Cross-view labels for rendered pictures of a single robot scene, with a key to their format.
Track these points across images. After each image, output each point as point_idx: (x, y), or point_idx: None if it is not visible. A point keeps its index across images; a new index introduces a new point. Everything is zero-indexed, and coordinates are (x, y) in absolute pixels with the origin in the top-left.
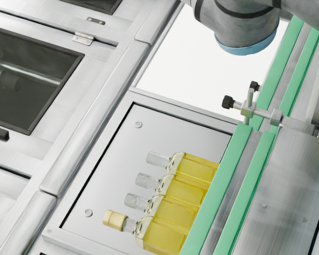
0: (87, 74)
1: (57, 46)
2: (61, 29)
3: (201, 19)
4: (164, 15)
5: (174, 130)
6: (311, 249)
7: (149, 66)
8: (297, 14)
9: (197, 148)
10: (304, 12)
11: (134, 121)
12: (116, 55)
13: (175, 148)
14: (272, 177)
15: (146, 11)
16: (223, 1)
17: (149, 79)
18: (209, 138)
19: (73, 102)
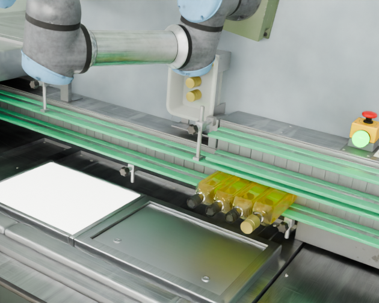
0: (18, 272)
1: None
2: None
3: (192, 55)
4: None
5: (132, 225)
6: None
7: (50, 223)
8: (245, 8)
9: (156, 218)
10: (251, 2)
11: (112, 241)
12: (12, 246)
13: (152, 227)
14: (259, 127)
15: None
16: (216, 21)
17: (68, 226)
18: (148, 212)
19: (52, 286)
